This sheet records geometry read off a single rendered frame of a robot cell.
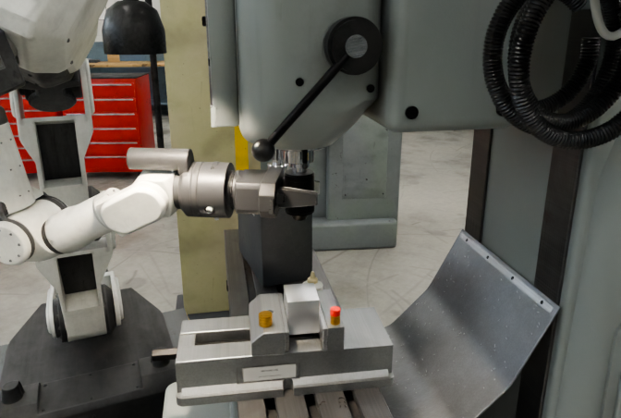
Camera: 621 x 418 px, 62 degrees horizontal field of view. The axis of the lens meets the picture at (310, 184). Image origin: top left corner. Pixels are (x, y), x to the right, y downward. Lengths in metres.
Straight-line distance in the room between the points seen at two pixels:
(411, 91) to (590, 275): 0.38
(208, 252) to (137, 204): 1.91
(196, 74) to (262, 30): 1.83
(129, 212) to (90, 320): 0.81
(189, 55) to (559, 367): 2.01
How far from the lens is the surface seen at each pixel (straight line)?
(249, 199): 0.79
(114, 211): 0.85
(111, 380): 1.55
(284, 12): 0.68
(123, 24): 0.65
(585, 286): 0.87
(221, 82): 0.75
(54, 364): 1.71
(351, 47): 0.66
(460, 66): 0.73
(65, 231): 0.94
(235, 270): 1.28
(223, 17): 0.75
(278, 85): 0.68
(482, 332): 0.98
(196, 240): 2.70
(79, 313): 1.60
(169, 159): 0.82
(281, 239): 1.16
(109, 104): 5.38
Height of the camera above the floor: 1.48
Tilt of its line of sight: 17 degrees down
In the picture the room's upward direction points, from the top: straight up
